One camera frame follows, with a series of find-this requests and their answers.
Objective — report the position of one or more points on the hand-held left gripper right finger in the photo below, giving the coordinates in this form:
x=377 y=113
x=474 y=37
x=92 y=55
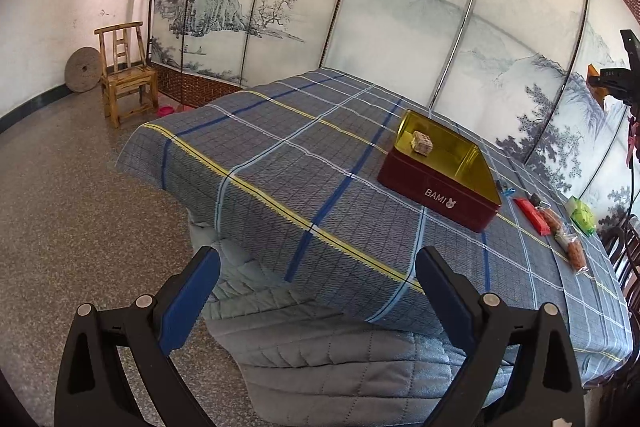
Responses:
x=450 y=302

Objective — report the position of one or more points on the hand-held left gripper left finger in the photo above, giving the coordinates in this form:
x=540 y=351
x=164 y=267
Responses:
x=187 y=307

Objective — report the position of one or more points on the red tin box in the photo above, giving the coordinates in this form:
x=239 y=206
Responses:
x=435 y=197

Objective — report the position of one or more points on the red snack packet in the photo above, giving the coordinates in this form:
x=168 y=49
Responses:
x=532 y=217

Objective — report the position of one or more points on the small blue candy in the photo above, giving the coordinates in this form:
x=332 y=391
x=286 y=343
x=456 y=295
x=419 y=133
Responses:
x=505 y=191

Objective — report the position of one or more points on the grey quilted table cover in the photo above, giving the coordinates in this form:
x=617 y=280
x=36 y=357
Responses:
x=310 y=357

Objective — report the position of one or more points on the orange sausage snack packet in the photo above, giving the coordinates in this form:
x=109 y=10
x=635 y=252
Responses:
x=576 y=254
x=553 y=219

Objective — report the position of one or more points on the small dark candy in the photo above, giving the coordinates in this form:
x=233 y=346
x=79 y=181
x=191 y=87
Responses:
x=535 y=200

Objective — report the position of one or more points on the green snack packet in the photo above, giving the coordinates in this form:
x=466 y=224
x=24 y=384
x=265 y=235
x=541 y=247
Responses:
x=581 y=216

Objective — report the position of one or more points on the small beige wrapped snack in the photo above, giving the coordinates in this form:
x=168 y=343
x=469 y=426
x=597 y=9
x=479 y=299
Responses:
x=421 y=144

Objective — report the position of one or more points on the dark wooden chair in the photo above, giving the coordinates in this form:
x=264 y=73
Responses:
x=625 y=252

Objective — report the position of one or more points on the grey plaid tablecloth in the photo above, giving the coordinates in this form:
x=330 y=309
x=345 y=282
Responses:
x=275 y=147

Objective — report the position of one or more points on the landscape painted folding screen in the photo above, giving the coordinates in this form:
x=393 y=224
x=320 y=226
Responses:
x=400 y=7

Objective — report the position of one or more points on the small wooden chair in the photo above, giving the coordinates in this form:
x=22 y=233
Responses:
x=127 y=82

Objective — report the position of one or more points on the round stone millstone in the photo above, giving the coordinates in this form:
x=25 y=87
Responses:
x=80 y=69

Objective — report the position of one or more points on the black metal frame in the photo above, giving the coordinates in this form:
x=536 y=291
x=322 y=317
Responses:
x=150 y=27

